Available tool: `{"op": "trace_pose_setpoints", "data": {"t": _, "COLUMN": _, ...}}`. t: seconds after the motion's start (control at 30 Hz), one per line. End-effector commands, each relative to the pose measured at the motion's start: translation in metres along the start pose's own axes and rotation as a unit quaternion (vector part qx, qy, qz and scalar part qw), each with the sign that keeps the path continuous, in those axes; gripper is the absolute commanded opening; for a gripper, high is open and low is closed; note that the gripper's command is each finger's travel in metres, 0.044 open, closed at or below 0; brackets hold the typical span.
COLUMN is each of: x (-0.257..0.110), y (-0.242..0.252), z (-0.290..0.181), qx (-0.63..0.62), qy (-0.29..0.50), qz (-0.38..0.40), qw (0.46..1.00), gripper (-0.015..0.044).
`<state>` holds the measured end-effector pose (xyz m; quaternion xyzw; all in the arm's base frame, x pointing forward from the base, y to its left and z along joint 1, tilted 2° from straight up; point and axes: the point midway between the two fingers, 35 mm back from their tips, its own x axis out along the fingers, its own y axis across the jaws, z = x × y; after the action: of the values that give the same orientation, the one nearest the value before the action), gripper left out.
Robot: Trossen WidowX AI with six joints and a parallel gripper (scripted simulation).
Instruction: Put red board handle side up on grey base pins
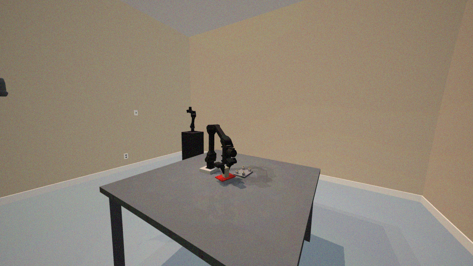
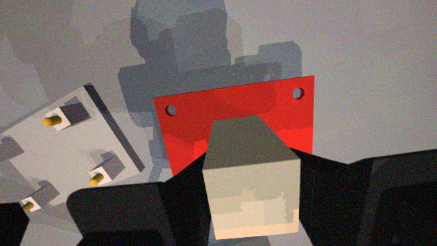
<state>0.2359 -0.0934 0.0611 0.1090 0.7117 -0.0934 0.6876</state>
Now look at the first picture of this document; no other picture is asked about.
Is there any red plate with beige square handle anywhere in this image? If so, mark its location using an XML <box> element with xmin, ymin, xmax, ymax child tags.
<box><xmin>215</xmin><ymin>166</ymin><xmax>236</xmax><ymax>182</ymax></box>

